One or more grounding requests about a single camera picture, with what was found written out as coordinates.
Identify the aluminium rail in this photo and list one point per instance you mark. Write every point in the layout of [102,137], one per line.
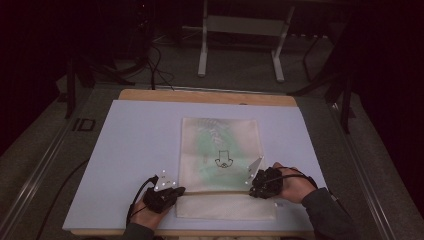
[363,173]
[31,181]

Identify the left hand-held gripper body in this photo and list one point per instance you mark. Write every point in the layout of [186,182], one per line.
[161,198]

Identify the white metal stand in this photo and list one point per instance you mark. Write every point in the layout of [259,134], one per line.
[246,26]

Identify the clear plastic bag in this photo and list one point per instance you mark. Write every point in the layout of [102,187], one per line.
[226,206]

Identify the person's right hand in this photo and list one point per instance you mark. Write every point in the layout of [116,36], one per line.
[296,186]

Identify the pale blue table mat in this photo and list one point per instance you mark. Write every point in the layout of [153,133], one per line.
[140,150]

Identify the black stand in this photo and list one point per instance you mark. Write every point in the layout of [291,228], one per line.
[86,75]
[336,86]

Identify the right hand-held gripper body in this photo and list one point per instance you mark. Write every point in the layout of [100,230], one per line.
[266,182]

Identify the wooden table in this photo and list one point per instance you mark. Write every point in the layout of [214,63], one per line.
[200,96]

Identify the green printed garment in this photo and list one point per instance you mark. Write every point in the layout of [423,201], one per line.
[216,150]

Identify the person's left hand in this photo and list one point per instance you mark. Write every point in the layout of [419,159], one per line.
[148,216]

